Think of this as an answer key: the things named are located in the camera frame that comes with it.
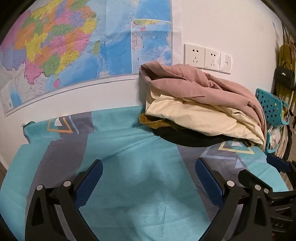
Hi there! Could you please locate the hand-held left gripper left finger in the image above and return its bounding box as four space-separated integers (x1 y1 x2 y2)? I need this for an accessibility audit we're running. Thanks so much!
25 159 103 241

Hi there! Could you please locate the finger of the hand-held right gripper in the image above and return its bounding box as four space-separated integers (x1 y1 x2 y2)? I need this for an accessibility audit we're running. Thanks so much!
238 170 277 197
267 154 291 173

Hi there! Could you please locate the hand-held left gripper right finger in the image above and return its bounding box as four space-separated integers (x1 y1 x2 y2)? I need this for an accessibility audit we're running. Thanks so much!
195 158 272 241

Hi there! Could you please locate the pink jacket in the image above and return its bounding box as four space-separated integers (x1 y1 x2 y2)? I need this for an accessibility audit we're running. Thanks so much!
139 61 266 146

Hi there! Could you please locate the pale cloth bundle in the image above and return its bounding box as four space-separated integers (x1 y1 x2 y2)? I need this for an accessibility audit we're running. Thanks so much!
268 126 289 160

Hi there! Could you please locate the black garment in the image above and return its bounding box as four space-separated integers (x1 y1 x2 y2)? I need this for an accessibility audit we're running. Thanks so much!
151 125 249 147

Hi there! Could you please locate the teal patterned bed sheet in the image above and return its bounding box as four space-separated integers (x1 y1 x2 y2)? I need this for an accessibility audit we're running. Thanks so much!
0 105 292 241

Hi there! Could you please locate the teal plastic basket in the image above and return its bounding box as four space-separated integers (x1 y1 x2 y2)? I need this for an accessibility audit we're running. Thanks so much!
255 88 290 154

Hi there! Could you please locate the cream garment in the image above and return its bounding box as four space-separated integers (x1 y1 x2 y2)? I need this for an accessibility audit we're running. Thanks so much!
145 89 265 146

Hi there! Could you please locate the mustard garment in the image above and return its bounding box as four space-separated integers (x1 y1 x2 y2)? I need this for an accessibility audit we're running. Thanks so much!
139 113 185 130

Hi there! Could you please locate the black bag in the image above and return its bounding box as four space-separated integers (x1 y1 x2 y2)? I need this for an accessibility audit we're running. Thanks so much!
273 66 296 88

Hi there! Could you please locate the yellow hanging garment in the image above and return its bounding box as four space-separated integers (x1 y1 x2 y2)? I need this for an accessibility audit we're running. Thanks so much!
277 43 296 100

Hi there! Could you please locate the white wall switch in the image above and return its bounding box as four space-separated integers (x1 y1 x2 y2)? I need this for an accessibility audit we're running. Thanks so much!
218 53 232 75

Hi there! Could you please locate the white wall socket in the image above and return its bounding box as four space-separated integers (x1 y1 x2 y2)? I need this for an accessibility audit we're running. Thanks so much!
184 44 206 69
203 48 222 72

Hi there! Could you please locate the colourful wall map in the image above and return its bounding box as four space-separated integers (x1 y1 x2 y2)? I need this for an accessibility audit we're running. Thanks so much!
0 0 173 116

